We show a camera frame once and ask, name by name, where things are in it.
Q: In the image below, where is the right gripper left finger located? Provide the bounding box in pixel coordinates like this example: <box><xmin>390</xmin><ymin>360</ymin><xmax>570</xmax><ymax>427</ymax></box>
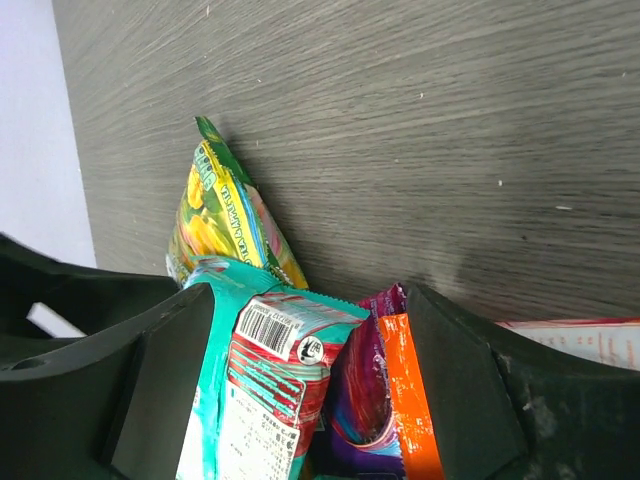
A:
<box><xmin>1</xmin><ymin>285</ymin><xmax>214</xmax><ymax>479</ymax></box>

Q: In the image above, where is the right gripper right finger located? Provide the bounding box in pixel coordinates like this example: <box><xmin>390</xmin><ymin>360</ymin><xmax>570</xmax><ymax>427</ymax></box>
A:
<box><xmin>407</xmin><ymin>285</ymin><xmax>639</xmax><ymax>479</ymax></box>

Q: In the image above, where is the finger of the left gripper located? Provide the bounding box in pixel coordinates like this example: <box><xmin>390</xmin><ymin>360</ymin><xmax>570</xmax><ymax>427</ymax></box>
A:
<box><xmin>1</xmin><ymin>234</ymin><xmax>178</xmax><ymax>370</ymax></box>

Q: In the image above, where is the orange snack packet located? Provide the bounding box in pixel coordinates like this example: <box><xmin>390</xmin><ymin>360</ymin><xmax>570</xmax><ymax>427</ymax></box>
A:
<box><xmin>378</xmin><ymin>313</ymin><xmax>444</xmax><ymax>479</ymax></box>

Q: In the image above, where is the teal Fox's candy bag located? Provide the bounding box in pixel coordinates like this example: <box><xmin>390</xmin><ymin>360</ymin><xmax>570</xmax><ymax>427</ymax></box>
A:
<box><xmin>499</xmin><ymin>318</ymin><xmax>639</xmax><ymax>371</ymax></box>
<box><xmin>176</xmin><ymin>256</ymin><xmax>369</xmax><ymax>480</ymax></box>

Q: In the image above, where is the purple Fox's berries candy bag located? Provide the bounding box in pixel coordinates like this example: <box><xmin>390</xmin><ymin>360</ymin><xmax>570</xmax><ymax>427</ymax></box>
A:
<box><xmin>301</xmin><ymin>283</ymin><xmax>406</xmax><ymax>479</ymax></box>

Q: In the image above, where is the green Fox's candy bag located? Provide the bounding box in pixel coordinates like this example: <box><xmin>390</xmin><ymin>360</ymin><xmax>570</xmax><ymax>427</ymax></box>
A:
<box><xmin>166</xmin><ymin>116</ymin><xmax>309</xmax><ymax>289</ymax></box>

